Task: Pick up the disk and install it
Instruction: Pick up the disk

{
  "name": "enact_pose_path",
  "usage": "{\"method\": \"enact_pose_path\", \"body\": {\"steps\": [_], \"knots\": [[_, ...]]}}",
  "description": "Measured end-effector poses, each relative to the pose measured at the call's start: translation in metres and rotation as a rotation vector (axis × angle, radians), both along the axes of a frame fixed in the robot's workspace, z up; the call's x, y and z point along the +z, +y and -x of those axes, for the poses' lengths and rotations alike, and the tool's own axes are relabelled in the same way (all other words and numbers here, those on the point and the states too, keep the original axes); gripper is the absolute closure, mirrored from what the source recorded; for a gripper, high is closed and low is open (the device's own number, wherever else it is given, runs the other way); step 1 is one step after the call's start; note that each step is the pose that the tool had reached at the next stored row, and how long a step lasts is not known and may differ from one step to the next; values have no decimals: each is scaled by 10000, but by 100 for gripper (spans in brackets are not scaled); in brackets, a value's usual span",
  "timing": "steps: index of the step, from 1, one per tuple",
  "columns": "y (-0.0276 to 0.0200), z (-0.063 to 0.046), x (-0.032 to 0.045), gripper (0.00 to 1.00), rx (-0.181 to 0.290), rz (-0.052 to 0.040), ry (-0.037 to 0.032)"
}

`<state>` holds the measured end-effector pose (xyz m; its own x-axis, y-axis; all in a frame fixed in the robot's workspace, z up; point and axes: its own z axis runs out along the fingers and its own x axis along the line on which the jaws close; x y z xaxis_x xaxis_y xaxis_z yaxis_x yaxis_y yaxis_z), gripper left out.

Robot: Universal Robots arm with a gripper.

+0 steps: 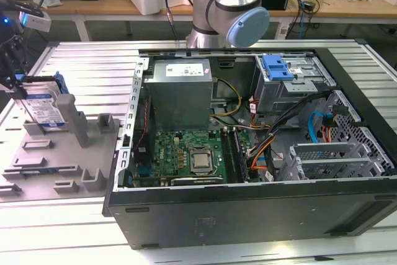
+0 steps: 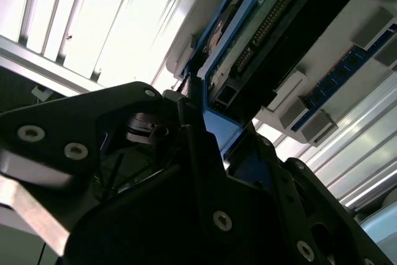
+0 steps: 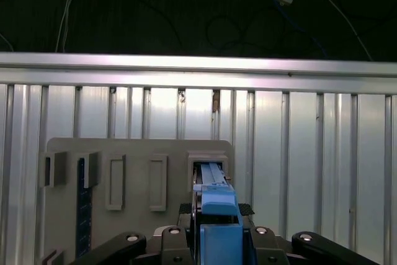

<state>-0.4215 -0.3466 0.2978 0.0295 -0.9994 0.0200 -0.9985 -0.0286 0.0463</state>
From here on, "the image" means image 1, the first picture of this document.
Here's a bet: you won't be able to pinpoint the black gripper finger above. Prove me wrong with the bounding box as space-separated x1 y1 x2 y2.
0 46 28 102

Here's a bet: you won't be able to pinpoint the hard disk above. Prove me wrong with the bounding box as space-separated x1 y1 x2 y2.
14 71 69 132

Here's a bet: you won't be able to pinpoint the blue data wire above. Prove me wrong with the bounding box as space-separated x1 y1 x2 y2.
306 111 335 144

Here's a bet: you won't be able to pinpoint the disk power wire black plug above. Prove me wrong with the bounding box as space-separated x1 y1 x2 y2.
321 105 347 144

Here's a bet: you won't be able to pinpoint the crumpled white tissue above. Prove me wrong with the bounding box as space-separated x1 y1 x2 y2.
32 0 63 9

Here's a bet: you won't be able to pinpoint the grey plastic parts rack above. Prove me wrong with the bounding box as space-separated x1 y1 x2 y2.
0 93 122 207

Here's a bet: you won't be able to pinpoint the grey power supply unit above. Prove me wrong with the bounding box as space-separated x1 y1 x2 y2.
143 58 215 131

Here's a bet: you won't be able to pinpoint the green motherboard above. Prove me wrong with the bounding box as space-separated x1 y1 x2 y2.
133 128 252 187

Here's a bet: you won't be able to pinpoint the silver CPU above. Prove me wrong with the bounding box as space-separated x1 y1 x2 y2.
192 152 212 169

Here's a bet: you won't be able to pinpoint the black graphics card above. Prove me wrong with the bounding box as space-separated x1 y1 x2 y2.
169 176 225 187

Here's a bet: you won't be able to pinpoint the black RAM slot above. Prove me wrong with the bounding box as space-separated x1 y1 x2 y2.
228 128 241 184
221 128 235 184

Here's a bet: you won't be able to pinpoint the green RAM stick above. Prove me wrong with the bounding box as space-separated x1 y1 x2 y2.
233 129 246 183

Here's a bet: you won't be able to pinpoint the blue plastic bay latch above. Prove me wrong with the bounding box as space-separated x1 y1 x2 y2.
262 55 294 82

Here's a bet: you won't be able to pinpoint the grey metal drive cage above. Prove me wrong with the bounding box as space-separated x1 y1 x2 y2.
251 53 337 122

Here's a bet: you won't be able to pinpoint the black open PC case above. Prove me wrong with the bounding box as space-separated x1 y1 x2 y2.
102 38 397 251

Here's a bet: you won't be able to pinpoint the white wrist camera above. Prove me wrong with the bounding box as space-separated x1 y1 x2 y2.
19 10 52 33

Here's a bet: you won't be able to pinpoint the wooden desk white frame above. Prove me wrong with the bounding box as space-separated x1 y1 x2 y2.
0 0 397 42

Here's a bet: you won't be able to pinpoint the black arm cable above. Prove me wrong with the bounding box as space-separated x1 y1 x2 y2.
158 0 195 42

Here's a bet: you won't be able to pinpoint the yellow and black power wires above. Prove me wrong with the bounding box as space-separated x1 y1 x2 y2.
210 78 243 120

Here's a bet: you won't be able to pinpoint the orange flat data wire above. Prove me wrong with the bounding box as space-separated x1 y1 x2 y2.
248 153 270 172

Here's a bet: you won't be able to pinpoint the black sleeved labelled cable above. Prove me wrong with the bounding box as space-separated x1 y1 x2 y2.
263 136 280 182

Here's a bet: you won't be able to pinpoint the black wire bundle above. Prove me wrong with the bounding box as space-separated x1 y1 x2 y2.
265 90 336 141

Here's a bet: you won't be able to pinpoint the blue hanging cable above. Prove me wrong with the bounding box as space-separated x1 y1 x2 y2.
298 10 308 40

